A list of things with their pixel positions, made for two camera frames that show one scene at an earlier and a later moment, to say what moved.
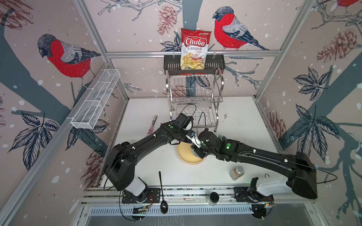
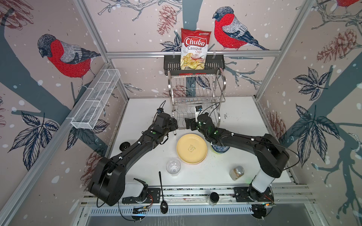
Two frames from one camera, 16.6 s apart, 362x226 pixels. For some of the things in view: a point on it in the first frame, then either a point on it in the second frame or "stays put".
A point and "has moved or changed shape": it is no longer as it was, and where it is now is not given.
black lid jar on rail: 213,198 stays put
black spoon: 164,206 stays put
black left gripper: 185,140 to 173,124
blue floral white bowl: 195,153 has moved or changed shape
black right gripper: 197,150 to 193,123
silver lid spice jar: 236,173 stays put
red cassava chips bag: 193,48 stays put
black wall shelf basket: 172,65 stays put
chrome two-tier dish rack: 201,92 stays put
